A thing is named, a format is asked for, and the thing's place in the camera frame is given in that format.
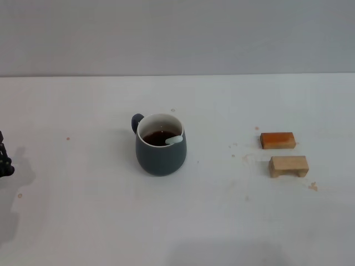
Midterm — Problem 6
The dark grey ceramic cup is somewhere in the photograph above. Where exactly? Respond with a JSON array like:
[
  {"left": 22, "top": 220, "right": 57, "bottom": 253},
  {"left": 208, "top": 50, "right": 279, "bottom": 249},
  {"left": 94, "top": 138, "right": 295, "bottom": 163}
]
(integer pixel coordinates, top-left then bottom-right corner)
[{"left": 131, "top": 112, "right": 187, "bottom": 177}]

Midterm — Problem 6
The light wooden bridge block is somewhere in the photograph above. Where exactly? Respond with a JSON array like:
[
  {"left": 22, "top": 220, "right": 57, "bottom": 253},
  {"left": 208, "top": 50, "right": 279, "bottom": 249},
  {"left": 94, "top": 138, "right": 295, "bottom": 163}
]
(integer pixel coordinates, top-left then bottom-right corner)
[{"left": 268, "top": 155, "right": 310, "bottom": 178}]

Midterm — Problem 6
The spoon with light blue handle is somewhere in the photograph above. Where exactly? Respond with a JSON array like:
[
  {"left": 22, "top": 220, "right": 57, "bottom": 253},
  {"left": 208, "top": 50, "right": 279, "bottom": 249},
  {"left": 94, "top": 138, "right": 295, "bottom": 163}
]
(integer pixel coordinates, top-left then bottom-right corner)
[{"left": 165, "top": 135, "right": 184, "bottom": 146}]

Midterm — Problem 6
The dark coffee liquid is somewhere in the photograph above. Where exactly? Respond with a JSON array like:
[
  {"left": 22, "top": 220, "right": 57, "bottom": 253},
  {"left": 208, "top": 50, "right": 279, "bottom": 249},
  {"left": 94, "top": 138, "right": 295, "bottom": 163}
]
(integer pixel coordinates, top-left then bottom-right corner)
[{"left": 142, "top": 130, "right": 176, "bottom": 147}]

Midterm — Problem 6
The orange stained wooden block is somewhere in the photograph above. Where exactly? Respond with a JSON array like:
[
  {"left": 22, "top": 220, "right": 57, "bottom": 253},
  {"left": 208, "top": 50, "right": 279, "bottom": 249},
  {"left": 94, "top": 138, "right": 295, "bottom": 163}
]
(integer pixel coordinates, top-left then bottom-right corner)
[{"left": 260, "top": 132, "right": 297, "bottom": 150}]

